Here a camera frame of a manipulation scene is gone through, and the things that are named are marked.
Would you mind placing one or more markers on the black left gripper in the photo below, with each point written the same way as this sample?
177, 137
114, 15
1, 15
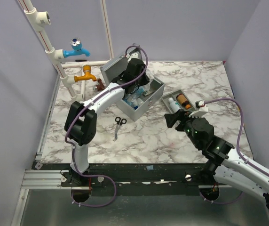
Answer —
146, 80

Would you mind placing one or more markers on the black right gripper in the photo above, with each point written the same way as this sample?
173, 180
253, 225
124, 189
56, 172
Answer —
180, 120

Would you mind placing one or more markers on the grey metal medicine box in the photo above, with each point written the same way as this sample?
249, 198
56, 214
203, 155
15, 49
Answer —
115, 67

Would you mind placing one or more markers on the white medicine bottle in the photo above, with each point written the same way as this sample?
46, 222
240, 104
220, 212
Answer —
174, 105

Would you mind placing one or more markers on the brown medicine bottle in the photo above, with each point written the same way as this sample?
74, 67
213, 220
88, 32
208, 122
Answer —
183, 101

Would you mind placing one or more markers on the grey plastic tray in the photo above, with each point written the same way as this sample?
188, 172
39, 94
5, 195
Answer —
173, 95

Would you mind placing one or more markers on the blue white bandage roll pack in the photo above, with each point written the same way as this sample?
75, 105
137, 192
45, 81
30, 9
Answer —
130, 98

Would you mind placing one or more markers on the white blue tube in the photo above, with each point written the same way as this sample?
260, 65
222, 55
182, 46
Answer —
137, 103

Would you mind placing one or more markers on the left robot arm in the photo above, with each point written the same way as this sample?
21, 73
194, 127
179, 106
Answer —
81, 121

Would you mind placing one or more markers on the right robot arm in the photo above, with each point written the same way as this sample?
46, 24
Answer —
225, 163

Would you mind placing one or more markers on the brown faucet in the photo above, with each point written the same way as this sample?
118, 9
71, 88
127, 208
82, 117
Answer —
99, 86

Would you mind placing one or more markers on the orange plastic faucet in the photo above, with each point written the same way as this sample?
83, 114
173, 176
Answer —
87, 74

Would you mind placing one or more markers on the blue plastic faucet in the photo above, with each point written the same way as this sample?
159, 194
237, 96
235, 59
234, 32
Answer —
77, 49

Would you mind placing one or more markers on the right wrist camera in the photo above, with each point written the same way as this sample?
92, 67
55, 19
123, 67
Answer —
201, 110

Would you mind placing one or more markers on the white pvc pipe frame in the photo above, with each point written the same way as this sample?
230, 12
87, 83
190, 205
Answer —
38, 22

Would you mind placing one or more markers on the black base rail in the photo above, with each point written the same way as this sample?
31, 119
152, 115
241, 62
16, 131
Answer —
142, 179

